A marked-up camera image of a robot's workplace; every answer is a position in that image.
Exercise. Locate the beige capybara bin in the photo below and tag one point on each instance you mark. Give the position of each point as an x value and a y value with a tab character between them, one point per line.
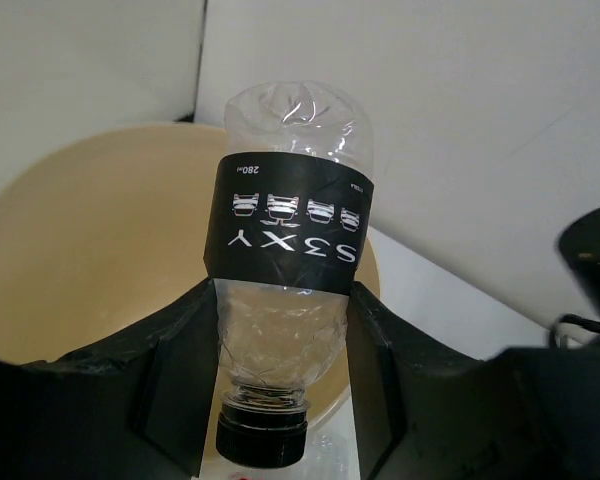
103	233

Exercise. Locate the small black label bottle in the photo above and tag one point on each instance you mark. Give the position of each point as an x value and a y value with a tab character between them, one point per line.
286	233

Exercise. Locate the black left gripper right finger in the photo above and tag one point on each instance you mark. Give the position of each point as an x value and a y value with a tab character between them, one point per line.
425	411

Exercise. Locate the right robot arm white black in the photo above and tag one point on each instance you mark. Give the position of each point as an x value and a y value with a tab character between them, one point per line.
579	247

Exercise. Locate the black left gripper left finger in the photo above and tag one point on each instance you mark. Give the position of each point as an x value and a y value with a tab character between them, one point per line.
134	405

